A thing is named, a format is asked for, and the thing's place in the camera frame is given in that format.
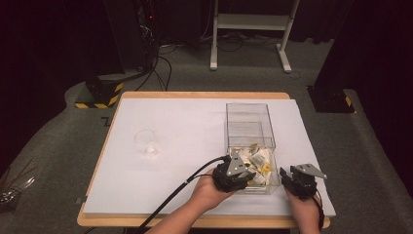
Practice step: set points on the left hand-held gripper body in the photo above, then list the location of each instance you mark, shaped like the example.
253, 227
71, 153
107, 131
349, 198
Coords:
227, 182

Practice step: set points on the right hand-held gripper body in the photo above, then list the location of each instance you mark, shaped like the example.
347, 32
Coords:
303, 187

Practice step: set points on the clear plastic drawer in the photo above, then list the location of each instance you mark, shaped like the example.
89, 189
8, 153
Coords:
275, 187

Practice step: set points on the pile of tea bags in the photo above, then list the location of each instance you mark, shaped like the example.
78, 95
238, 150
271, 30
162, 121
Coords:
259, 159

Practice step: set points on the clear plastic drawer housing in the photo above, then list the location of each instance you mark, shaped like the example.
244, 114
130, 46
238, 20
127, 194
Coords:
246, 123

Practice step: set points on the person's left hand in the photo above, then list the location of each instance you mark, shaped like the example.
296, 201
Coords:
207, 195

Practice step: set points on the person's right hand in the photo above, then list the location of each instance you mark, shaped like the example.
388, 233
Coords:
305, 211

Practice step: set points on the white table mat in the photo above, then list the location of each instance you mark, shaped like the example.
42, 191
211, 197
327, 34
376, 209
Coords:
188, 123

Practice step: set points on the wooden table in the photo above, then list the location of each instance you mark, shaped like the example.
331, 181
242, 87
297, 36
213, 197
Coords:
201, 95

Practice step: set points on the clear glass cup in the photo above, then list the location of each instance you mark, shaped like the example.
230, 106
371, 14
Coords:
145, 139

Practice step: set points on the white metal stand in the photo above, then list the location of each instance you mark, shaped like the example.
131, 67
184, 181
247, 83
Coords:
250, 22

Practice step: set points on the black curtain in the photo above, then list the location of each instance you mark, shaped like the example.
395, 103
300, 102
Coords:
39, 48
373, 48

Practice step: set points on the black yellow striped stand base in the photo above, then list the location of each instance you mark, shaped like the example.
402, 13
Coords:
102, 91

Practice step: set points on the black computer tower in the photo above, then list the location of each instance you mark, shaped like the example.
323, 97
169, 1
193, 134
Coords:
130, 32

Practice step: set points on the shiny metal tripod legs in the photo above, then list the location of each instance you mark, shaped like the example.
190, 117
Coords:
14, 191

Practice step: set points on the small grey table bracket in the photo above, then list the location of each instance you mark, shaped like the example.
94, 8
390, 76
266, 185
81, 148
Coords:
81, 200

